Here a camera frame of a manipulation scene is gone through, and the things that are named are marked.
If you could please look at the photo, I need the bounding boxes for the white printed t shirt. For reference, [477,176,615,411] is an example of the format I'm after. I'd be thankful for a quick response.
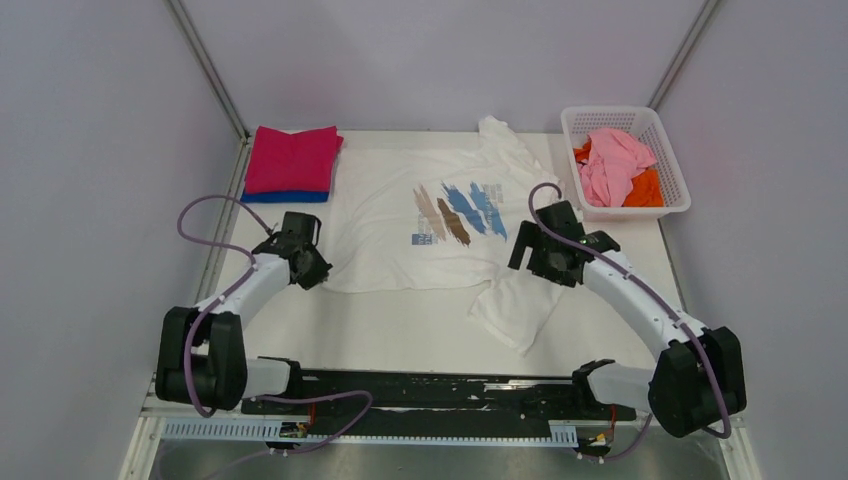
[321,117,563,353]

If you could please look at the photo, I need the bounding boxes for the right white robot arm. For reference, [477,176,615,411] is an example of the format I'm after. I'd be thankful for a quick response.
[508,201,747,438]

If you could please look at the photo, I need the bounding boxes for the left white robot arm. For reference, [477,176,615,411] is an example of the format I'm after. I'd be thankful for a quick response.
[154,212,332,417]

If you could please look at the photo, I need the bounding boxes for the folded blue t shirt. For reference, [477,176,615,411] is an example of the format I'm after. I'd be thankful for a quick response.
[240,190,330,204]

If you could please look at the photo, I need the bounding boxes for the folded magenta t shirt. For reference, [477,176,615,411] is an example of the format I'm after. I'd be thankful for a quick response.
[245,126,344,195]

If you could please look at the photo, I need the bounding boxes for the orange t shirt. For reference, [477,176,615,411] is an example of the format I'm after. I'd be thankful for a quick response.
[573,140,665,208]

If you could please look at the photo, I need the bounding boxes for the white plastic basket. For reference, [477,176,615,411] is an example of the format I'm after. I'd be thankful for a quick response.
[561,106,691,222]

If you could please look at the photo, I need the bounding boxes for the pink t shirt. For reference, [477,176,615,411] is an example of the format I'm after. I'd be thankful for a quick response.
[577,128,657,208]

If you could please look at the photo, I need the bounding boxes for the white slotted cable duct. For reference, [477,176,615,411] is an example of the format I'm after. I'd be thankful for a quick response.
[160,418,579,448]

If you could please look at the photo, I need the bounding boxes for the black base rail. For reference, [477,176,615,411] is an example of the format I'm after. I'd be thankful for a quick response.
[241,369,637,436]

